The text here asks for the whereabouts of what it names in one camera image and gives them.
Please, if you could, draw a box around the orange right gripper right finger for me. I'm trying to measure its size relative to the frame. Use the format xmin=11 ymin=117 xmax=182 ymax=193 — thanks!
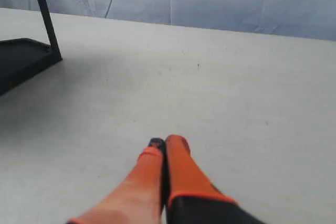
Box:
xmin=165 ymin=135 xmax=252 ymax=223

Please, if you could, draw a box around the black metal rack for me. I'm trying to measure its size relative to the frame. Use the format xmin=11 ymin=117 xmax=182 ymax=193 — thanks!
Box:
xmin=1 ymin=0 xmax=62 ymax=95

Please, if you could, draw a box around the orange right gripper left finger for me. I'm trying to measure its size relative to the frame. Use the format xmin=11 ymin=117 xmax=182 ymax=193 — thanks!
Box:
xmin=67 ymin=138 xmax=165 ymax=223

